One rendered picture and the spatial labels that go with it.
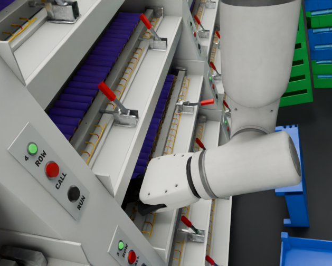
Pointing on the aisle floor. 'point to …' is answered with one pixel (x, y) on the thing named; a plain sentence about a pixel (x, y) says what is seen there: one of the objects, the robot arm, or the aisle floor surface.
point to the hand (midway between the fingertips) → (129, 190)
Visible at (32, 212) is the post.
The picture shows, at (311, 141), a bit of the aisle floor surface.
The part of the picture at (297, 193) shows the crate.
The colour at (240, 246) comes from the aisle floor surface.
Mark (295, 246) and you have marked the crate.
